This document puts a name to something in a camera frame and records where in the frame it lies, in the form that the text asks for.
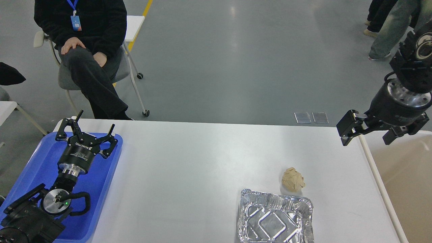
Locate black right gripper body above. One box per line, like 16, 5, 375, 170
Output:
365, 79, 431, 127

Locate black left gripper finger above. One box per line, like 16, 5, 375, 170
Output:
56, 110, 84, 145
89, 124, 118, 159

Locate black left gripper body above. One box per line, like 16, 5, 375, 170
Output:
58, 132, 110, 175

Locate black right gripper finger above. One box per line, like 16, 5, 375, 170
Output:
383, 113, 430, 145
336, 110, 368, 146

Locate aluminium foil tray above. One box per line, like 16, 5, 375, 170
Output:
237, 189, 314, 243

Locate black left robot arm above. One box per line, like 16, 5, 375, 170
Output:
1, 111, 123, 243

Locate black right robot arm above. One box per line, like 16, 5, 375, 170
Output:
336, 22, 432, 146

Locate blue plastic tray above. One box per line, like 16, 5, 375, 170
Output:
1, 133, 123, 243

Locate right metal floor plate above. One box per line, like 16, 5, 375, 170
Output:
312, 112, 329, 124

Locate metal floor plate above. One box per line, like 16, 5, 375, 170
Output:
294, 112, 312, 124
312, 112, 329, 124

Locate beige plastic bin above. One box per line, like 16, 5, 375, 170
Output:
359, 131, 432, 243

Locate left metal floor plate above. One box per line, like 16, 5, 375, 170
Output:
294, 112, 312, 124

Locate white side table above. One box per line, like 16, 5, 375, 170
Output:
0, 101, 48, 149

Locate black object left edge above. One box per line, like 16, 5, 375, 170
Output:
0, 62, 26, 86

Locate crumpled beige paper ball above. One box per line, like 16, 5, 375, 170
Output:
282, 167, 306, 192

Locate standing person grey trousers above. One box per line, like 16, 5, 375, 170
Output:
368, 0, 420, 60

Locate grey office chair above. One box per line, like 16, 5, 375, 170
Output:
33, 30, 151, 117

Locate seated person in black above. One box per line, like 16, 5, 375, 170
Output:
34, 0, 130, 120

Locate standing person black trousers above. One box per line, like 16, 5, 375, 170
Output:
363, 0, 397, 37

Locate blue id badge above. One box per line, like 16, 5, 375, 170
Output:
70, 15, 82, 32

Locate white table behind chair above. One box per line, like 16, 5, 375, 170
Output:
124, 15, 145, 43

